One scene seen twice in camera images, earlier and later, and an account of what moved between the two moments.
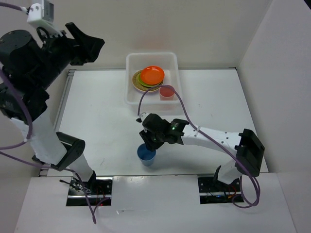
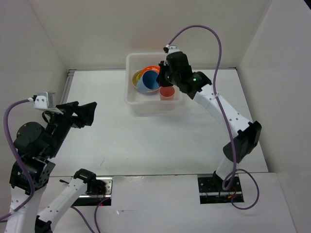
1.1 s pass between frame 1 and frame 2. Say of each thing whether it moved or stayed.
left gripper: moved
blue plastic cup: moved
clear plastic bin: stayed
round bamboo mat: stayed
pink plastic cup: stayed
